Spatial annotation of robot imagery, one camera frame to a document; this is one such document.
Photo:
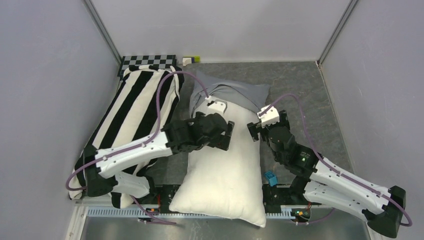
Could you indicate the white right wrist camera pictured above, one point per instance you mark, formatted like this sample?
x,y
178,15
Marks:
x,y
268,115

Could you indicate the aluminium corner post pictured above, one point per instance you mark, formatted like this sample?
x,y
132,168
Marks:
x,y
337,31
96,18

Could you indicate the right aluminium corner post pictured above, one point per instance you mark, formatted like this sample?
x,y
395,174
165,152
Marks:
x,y
337,31

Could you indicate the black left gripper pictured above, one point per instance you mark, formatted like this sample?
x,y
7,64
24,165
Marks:
x,y
222,141

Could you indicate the checkerboard calibration board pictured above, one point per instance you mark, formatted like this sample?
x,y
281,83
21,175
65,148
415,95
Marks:
x,y
162,61

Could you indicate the grey pillowcase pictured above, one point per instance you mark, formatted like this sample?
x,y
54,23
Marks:
x,y
249,96

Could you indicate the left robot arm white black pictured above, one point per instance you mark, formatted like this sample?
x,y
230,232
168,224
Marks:
x,y
106,173

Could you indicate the black white striped pillow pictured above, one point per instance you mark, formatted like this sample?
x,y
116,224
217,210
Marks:
x,y
132,115

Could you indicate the left aluminium corner post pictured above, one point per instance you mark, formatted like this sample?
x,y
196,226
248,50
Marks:
x,y
96,18

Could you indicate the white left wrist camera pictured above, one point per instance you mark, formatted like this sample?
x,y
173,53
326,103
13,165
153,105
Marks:
x,y
215,106

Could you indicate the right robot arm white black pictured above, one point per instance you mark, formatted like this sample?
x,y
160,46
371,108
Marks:
x,y
318,180

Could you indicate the white toothed rail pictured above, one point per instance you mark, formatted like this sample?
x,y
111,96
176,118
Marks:
x,y
136,212

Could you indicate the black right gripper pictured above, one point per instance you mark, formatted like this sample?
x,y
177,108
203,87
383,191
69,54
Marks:
x,y
254,129

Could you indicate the white yellow-green small block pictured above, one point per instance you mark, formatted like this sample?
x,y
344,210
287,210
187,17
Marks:
x,y
187,60

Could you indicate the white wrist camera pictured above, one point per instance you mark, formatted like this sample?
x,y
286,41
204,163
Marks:
x,y
215,106
268,115

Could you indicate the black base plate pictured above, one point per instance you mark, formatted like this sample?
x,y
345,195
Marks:
x,y
159,200

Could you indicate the blue small box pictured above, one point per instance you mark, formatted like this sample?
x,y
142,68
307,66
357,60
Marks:
x,y
271,178

